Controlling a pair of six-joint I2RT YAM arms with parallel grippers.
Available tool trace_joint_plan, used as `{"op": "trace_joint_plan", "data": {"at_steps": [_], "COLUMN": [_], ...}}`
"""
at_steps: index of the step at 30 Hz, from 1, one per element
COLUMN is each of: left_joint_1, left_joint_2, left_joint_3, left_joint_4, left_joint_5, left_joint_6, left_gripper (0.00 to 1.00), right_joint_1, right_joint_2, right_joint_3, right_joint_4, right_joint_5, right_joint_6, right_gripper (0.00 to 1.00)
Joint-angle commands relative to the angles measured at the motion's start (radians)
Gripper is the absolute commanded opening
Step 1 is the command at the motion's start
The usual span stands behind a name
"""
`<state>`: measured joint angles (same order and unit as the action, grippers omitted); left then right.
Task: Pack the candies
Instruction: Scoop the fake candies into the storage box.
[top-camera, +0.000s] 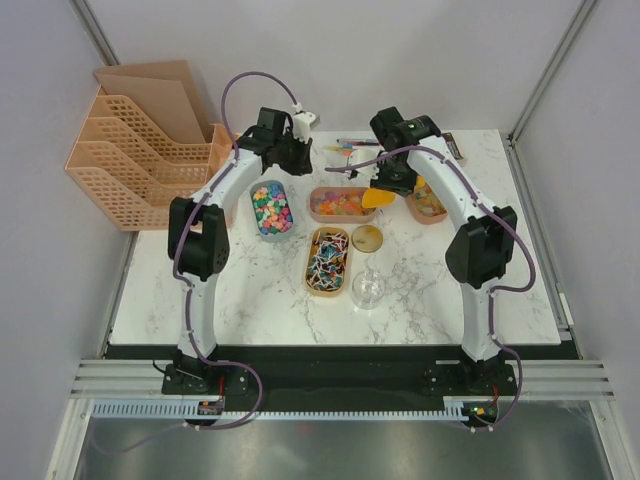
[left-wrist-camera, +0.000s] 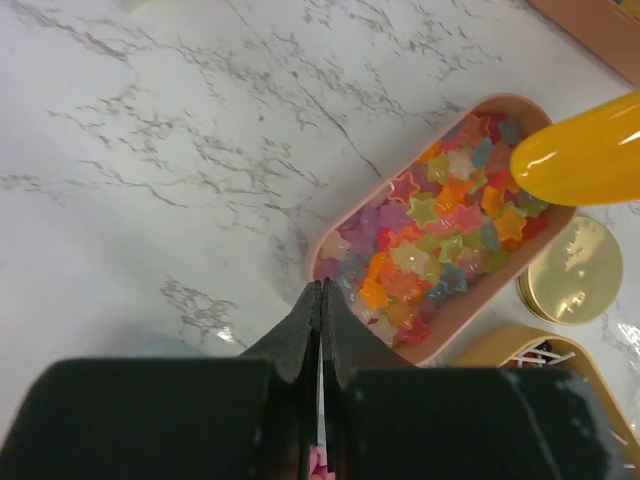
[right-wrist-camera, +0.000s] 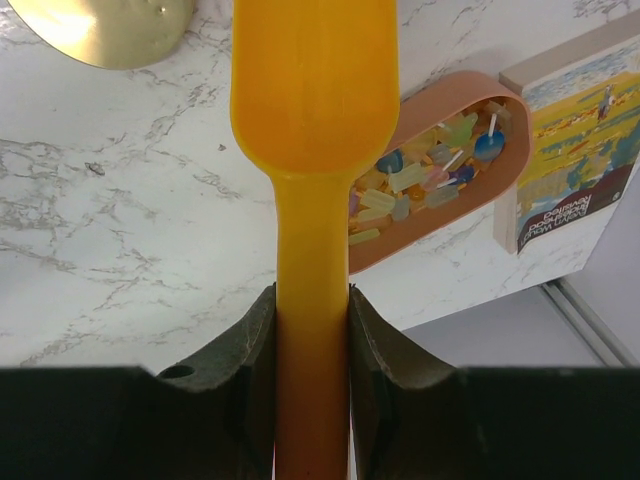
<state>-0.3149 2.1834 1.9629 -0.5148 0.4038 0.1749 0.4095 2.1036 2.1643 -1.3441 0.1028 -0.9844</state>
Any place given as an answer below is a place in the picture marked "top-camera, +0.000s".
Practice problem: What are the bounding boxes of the yellow plastic scoop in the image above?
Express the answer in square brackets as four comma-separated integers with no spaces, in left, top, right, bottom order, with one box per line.
[362,176,429,209]

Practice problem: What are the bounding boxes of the pink tray of gummy candies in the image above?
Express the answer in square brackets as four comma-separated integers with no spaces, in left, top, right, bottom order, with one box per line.
[308,187,377,224]

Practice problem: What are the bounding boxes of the clear glass jar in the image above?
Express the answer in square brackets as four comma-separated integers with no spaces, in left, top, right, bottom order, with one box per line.
[351,270,386,310]

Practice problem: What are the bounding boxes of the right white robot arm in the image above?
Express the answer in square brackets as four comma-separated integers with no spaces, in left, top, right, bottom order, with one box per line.
[370,107,517,394]

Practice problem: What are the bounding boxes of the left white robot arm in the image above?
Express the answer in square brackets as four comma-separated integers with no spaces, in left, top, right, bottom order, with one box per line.
[162,105,318,395]

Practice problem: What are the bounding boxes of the grey tray of colourful candies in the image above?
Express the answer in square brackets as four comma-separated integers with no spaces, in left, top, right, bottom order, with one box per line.
[250,180,295,243]

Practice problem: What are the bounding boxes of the coloured pens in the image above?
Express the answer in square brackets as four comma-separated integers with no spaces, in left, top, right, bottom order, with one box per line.
[324,138,380,156]

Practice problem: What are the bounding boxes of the round gold jar lid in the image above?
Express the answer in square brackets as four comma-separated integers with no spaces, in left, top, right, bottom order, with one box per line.
[351,225,384,253]

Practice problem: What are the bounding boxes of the tan tray of lollipops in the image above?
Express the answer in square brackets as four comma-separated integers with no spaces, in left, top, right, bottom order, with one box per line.
[304,226,351,298]

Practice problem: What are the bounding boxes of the peach mesh file organizer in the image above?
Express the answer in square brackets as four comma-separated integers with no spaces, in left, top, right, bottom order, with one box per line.
[65,60,232,232]

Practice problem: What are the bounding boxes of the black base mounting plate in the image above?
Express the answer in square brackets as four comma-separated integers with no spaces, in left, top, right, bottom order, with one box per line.
[162,345,516,413]

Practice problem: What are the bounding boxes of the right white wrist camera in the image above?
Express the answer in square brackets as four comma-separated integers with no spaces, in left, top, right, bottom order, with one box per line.
[347,148,382,182]

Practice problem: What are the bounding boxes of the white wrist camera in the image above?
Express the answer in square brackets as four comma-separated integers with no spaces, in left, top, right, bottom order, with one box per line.
[292,102,320,143]
[347,148,382,182]

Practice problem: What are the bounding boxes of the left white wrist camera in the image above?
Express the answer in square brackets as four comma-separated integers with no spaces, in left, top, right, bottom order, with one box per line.
[292,102,320,143]

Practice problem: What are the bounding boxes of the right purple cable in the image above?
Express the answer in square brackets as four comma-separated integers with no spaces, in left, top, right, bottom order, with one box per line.
[324,145,537,434]

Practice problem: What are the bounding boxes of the purple cable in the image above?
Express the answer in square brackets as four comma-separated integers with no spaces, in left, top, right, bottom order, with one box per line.
[324,145,537,434]
[89,72,301,454]

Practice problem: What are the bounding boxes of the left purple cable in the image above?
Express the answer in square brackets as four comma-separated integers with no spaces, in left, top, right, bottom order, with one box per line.
[89,72,301,454]

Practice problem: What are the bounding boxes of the aluminium frame rail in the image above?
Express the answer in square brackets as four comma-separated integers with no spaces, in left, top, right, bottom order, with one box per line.
[71,360,614,400]

